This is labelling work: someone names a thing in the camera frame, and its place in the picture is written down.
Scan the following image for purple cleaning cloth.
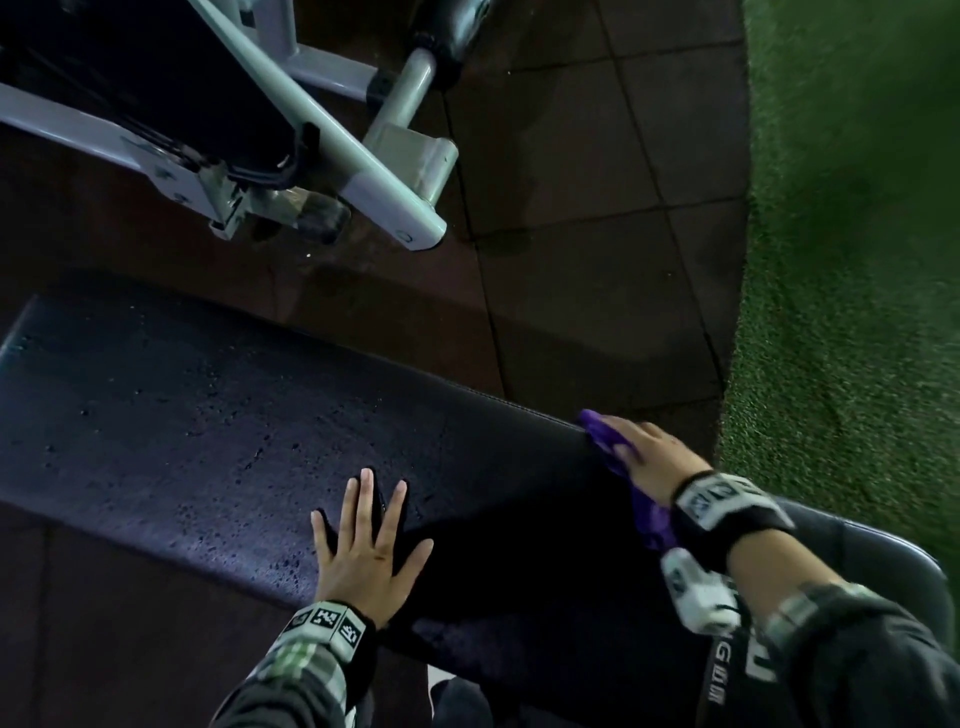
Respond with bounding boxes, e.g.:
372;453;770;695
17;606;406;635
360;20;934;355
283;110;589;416
577;408;680;555

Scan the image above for person's left hand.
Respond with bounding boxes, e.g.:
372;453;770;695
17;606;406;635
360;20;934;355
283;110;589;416
309;468;435;630

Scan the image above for grey adjacent bench frame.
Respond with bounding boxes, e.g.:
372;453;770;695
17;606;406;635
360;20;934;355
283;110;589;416
0;0;496;253

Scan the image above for black right wristband with markers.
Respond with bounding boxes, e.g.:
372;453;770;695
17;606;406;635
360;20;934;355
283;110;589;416
669;470;796;575

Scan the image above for person's right hand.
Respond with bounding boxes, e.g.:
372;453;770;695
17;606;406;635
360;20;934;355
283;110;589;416
596;414;714;508

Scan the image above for person's right forearm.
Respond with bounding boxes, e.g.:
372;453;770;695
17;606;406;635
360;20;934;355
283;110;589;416
725;528;960;728

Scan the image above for person's dark trousers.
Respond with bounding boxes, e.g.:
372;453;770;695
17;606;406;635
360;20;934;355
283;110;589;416
431;674;526;728

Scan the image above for person's left forearm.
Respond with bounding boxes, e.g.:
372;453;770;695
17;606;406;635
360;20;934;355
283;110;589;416
209;637;361;728

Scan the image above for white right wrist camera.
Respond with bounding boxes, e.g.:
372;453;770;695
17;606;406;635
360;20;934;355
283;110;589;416
659;547;742;637

